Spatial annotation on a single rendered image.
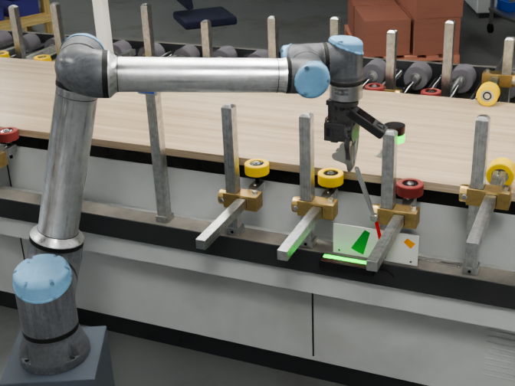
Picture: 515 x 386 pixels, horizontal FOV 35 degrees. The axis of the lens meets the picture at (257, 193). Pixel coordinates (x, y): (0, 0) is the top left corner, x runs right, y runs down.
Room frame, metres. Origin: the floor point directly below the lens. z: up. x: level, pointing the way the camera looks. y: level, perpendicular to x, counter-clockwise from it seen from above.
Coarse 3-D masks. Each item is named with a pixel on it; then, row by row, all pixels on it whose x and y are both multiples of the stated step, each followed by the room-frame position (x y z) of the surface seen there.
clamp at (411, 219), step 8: (376, 208) 2.14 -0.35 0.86; (384, 208) 2.13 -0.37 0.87; (392, 208) 2.13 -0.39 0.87; (400, 208) 2.13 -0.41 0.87; (408, 208) 2.12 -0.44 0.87; (384, 216) 2.12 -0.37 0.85; (392, 216) 2.11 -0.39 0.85; (408, 216) 2.09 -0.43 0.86; (416, 216) 2.09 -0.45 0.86; (408, 224) 2.09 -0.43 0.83; (416, 224) 2.09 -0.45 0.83
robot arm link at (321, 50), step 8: (288, 48) 2.08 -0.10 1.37; (296, 48) 2.08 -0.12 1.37; (304, 48) 2.06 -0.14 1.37; (312, 48) 2.08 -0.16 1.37; (320, 48) 2.09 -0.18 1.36; (280, 56) 2.12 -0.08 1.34; (288, 56) 2.07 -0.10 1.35; (320, 56) 2.07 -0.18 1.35; (328, 56) 2.07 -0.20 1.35; (328, 64) 2.07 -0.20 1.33
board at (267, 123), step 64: (0, 64) 3.76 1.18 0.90; (0, 128) 2.90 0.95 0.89; (128, 128) 2.82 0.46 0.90; (192, 128) 2.79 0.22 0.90; (256, 128) 2.76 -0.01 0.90; (320, 128) 2.73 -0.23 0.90; (448, 128) 2.68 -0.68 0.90; (512, 128) 2.65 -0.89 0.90; (448, 192) 2.21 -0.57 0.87; (512, 192) 2.14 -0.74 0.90
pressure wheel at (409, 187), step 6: (402, 180) 2.24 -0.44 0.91; (408, 180) 2.25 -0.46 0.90; (414, 180) 2.24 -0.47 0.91; (420, 180) 2.24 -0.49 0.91; (396, 186) 2.23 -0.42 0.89; (402, 186) 2.20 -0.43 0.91; (408, 186) 2.20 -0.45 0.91; (414, 186) 2.20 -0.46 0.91; (420, 186) 2.19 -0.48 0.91; (396, 192) 2.22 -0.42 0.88; (402, 192) 2.19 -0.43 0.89; (408, 192) 2.18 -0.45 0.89; (414, 192) 2.18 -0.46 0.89; (420, 192) 2.19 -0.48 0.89
